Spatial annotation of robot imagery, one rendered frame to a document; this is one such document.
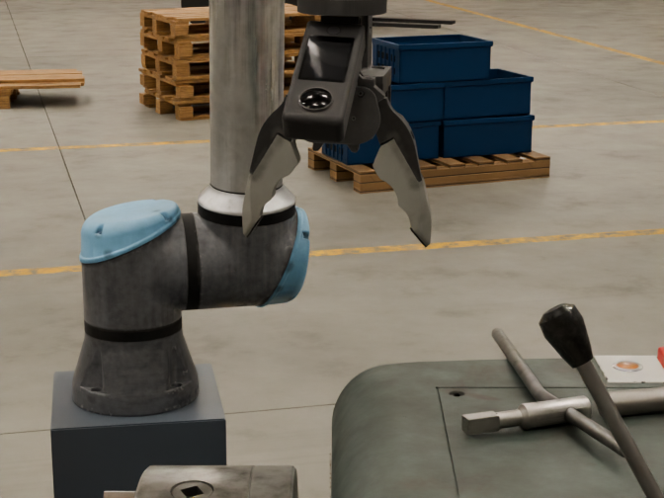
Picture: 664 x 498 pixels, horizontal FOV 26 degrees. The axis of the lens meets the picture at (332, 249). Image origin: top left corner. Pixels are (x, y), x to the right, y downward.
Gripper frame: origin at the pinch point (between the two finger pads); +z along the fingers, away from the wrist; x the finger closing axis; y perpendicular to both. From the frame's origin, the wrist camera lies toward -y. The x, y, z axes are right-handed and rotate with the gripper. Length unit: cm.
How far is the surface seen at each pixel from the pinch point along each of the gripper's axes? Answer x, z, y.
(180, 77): 246, 126, 876
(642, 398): -25.9, 14.1, 7.1
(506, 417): -14.5, 14.4, 1.3
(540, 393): -17.2, 14.5, 7.7
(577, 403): -20.3, 13.9, 4.4
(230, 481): 7.0, 17.9, -7.9
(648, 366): -27.2, 15.9, 20.5
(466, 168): 30, 142, 689
